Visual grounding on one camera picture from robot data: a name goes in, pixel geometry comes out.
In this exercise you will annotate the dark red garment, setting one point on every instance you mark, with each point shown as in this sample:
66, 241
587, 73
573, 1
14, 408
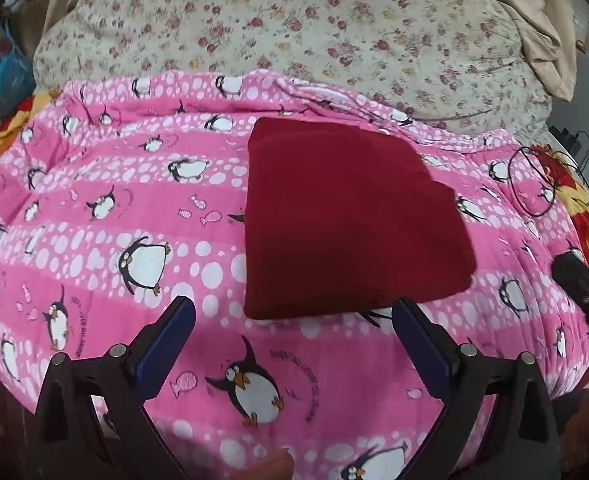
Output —
349, 220

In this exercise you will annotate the beige cloth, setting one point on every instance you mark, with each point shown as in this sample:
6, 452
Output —
534, 20

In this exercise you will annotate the pink penguin print blanket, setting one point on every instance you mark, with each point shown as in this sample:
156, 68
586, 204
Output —
124, 210

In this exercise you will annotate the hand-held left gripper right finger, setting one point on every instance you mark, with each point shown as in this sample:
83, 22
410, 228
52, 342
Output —
424, 350

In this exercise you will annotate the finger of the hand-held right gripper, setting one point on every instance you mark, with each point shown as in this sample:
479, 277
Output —
581, 285

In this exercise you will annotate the blue plastic bag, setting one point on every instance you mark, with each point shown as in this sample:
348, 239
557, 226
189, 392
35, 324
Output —
12, 77

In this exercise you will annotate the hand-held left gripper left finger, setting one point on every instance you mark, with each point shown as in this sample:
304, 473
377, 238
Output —
169, 340

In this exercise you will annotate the floral print quilt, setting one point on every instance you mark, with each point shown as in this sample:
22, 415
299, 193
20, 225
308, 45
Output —
324, 45

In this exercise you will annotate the person's left hand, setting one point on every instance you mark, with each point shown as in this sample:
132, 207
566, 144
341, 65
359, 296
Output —
269, 467

